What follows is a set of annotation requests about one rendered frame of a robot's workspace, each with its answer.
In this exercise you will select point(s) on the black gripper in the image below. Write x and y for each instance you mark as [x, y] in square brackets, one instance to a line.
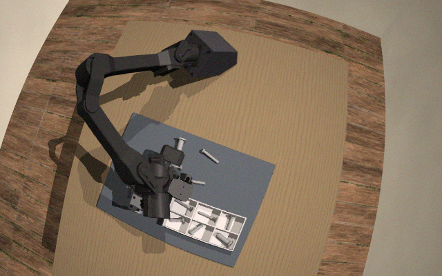
[171, 155]

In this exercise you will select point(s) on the white compartment tray with metal parts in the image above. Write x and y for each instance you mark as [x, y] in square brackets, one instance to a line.
[208, 231]

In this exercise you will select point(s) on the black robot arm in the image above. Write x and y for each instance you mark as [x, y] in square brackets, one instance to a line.
[147, 178]

